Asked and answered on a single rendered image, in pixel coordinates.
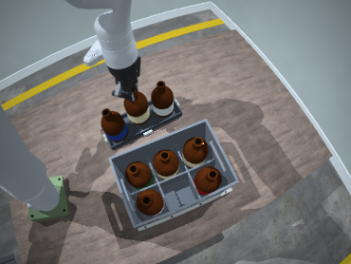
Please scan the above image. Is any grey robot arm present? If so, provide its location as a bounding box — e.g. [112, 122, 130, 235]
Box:
[0, 0, 138, 211]

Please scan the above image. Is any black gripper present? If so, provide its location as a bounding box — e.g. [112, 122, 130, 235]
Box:
[107, 55, 140, 102]

